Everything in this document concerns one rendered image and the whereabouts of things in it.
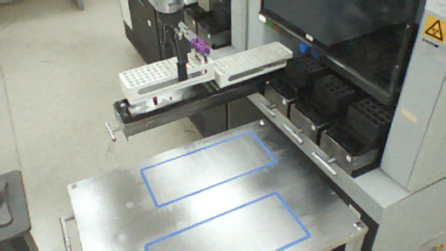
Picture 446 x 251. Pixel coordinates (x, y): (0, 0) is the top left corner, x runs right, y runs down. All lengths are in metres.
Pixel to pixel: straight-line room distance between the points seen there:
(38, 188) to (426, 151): 1.87
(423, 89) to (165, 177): 0.66
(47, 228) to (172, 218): 1.25
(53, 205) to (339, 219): 1.59
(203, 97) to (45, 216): 1.16
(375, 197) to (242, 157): 0.37
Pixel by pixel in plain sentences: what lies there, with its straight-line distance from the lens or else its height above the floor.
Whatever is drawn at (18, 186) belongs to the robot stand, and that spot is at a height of 0.70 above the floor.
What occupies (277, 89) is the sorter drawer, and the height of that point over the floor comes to 0.81.
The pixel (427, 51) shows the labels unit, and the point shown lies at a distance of 1.05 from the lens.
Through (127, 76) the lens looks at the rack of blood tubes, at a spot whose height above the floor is 0.92.
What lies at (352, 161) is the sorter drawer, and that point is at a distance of 1.22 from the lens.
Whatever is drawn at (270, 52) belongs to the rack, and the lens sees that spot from 1.53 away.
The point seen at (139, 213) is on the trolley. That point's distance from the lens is 1.04.
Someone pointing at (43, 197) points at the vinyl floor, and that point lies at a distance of 2.35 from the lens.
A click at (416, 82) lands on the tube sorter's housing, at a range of 1.09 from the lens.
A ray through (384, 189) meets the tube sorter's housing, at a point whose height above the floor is 0.73.
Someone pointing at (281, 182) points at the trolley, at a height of 0.82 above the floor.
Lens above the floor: 1.62
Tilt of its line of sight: 37 degrees down
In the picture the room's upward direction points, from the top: 3 degrees counter-clockwise
